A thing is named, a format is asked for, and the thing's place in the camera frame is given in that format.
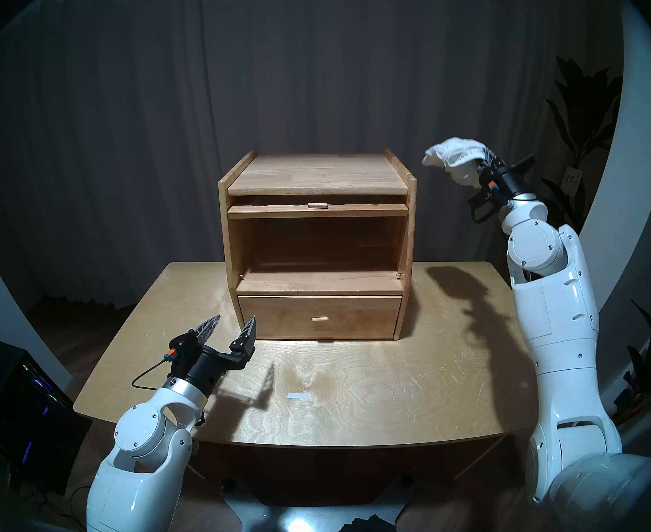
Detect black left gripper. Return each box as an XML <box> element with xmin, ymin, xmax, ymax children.
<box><xmin>181</xmin><ymin>314</ymin><xmax>258</xmax><ymax>396</ymax></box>

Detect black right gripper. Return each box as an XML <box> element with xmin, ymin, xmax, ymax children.
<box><xmin>483</xmin><ymin>151</ymin><xmax>531</xmax><ymax>203</ymax></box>

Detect white pants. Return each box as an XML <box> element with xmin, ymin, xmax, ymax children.
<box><xmin>422</xmin><ymin>137</ymin><xmax>492</xmax><ymax>187</ymax></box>

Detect wooden door ribbed glass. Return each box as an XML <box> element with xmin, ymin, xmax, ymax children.
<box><xmin>227</xmin><ymin>202</ymin><xmax>409</xmax><ymax>220</ymax></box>

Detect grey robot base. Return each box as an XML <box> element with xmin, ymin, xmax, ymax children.
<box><xmin>220</xmin><ymin>475</ymin><xmax>415</xmax><ymax>532</ymax></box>

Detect wooden drawer with knob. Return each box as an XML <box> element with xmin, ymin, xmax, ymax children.
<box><xmin>237</xmin><ymin>295</ymin><xmax>403</xmax><ymax>340</ymax></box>

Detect tall dark leafy plant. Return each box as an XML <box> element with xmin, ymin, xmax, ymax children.
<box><xmin>542</xmin><ymin>57</ymin><xmax>625</xmax><ymax>232</ymax></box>

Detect wooden cabinet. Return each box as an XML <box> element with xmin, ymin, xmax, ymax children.
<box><xmin>218</xmin><ymin>147</ymin><xmax>418</xmax><ymax>341</ymax></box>

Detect black computer tower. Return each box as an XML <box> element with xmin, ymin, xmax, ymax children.
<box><xmin>0</xmin><ymin>342</ymin><xmax>92</xmax><ymax>495</ymax></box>

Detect pleated curtain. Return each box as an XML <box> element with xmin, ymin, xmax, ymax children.
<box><xmin>0</xmin><ymin>0</ymin><xmax>625</xmax><ymax>315</ymax></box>

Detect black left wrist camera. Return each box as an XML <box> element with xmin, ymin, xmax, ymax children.
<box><xmin>166</xmin><ymin>337</ymin><xmax>192</xmax><ymax>365</ymax></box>

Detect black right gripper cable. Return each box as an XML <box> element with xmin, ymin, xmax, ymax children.
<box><xmin>468</xmin><ymin>193</ymin><xmax>501</xmax><ymax>224</ymax></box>

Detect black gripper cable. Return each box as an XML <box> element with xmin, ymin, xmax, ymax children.
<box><xmin>468</xmin><ymin>193</ymin><xmax>501</xmax><ymax>224</ymax></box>
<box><xmin>132</xmin><ymin>354</ymin><xmax>172</xmax><ymax>390</ymax></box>

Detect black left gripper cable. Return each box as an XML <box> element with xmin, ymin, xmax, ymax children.
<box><xmin>132</xmin><ymin>354</ymin><xmax>172</xmax><ymax>390</ymax></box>

